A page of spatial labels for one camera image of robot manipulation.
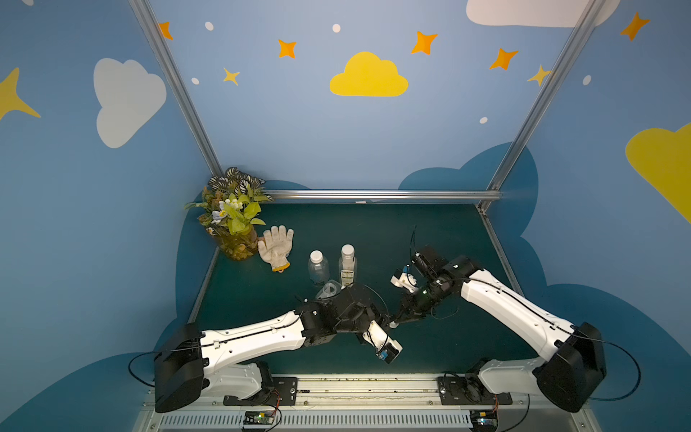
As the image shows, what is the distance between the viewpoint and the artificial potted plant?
0.87 meters

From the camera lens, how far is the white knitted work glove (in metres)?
1.03

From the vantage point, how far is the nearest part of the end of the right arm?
661 mm

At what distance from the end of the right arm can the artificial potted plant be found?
52cm

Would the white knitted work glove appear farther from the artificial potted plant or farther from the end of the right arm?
the end of the right arm

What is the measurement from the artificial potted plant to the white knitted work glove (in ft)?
0.13

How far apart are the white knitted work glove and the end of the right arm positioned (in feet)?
1.69
